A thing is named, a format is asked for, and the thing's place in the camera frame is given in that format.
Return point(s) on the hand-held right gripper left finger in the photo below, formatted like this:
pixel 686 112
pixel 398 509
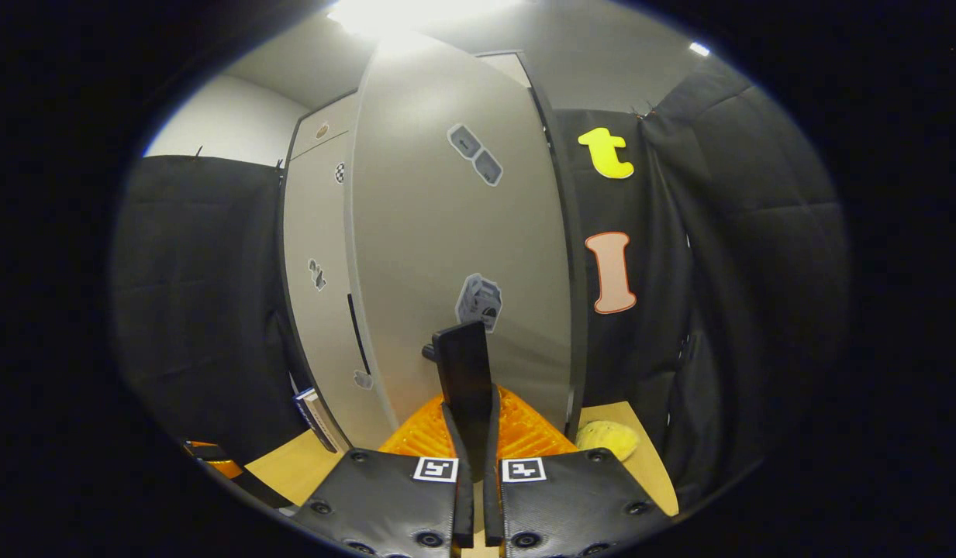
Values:
pixel 388 496

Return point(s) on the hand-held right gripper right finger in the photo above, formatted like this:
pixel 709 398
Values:
pixel 571 496

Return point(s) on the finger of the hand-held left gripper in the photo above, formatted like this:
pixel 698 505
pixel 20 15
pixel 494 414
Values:
pixel 222 463

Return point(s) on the grey double-door shoe cabinet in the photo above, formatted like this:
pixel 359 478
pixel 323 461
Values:
pixel 577 325

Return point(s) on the yellow bun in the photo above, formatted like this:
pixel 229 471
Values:
pixel 608 440

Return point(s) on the white blue box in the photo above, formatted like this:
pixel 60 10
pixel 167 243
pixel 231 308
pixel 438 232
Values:
pixel 319 422

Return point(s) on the black backdrop cloth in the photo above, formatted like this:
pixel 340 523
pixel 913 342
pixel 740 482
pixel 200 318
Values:
pixel 757 271

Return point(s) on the small ceiling light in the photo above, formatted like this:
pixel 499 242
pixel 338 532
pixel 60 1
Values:
pixel 699 49

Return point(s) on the large ceiling light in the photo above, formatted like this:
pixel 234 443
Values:
pixel 415 15

